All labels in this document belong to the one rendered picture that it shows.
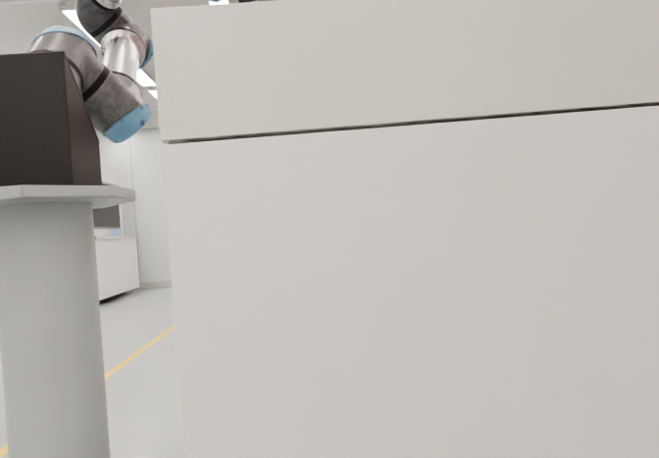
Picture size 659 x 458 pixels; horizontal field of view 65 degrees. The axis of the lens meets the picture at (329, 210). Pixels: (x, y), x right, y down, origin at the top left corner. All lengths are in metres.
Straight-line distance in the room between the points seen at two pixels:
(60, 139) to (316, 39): 0.55
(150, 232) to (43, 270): 8.41
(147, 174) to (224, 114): 8.89
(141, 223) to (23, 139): 8.44
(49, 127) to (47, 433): 0.51
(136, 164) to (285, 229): 9.00
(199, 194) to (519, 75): 0.38
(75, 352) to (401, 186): 0.66
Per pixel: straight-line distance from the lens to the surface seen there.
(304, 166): 0.56
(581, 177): 0.64
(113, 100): 1.21
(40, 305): 1.00
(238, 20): 0.61
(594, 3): 0.70
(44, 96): 1.02
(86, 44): 1.24
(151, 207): 9.39
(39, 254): 0.99
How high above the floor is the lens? 0.71
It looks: 2 degrees up
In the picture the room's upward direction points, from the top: 5 degrees counter-clockwise
